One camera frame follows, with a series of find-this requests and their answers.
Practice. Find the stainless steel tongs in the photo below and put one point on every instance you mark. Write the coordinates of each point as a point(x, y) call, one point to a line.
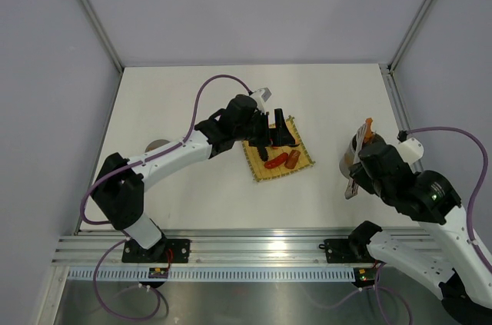
point(363, 135)

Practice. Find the left aluminium frame post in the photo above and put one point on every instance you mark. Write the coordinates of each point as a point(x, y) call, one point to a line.
point(101, 34)

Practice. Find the small circuit board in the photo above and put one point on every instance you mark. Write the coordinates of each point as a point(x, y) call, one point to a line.
point(158, 273)
point(365, 274)

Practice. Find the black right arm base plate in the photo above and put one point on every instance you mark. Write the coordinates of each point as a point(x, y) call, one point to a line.
point(345, 251)

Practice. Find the left small circuit board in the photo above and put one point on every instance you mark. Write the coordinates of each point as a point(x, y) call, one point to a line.
point(158, 273)

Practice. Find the grey metal lunch canister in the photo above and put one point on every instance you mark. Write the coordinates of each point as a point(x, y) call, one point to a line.
point(351, 156)

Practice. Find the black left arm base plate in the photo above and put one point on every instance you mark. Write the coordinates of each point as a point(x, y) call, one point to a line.
point(175, 250)

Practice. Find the aluminium frame post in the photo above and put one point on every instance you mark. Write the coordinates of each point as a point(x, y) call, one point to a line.
point(414, 27)
point(101, 34)

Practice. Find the black sea cucumber toy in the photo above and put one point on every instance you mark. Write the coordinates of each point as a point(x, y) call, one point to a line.
point(263, 153)

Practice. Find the grey canister lid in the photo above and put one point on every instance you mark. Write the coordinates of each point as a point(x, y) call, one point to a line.
point(156, 144)

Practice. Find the aluminium front rail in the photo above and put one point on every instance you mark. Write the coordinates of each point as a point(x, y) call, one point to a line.
point(293, 247)

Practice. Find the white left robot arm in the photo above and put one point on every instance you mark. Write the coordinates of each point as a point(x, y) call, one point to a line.
point(120, 188)

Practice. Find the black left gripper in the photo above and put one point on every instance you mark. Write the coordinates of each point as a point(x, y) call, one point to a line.
point(278, 136)

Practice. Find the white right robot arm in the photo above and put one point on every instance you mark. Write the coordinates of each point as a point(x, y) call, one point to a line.
point(462, 282)

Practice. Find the bamboo woven tray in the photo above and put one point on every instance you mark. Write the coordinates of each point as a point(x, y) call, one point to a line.
point(256, 165)

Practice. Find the orange salmon slice toy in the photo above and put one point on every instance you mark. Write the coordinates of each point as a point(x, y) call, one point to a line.
point(369, 135)

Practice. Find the right aluminium frame post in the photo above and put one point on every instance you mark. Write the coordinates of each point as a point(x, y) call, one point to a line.
point(414, 27)

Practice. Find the right small circuit board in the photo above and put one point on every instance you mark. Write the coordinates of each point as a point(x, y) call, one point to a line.
point(365, 274)

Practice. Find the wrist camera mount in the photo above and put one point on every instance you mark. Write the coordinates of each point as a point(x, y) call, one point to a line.
point(409, 148)
point(261, 96)

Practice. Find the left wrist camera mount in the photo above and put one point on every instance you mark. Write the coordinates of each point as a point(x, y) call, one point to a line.
point(261, 96)

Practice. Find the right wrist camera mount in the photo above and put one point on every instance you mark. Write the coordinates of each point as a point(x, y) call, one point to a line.
point(409, 148)

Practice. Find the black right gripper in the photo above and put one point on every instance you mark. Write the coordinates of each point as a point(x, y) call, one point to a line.
point(358, 173)

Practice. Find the white slotted cable duct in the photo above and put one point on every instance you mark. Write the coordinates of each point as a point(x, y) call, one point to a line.
point(219, 274)

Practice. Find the brown grilled sausage toy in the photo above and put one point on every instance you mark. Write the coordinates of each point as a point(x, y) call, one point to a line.
point(292, 159)

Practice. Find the red sausage toy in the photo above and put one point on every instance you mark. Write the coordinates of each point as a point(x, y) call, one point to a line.
point(277, 161)

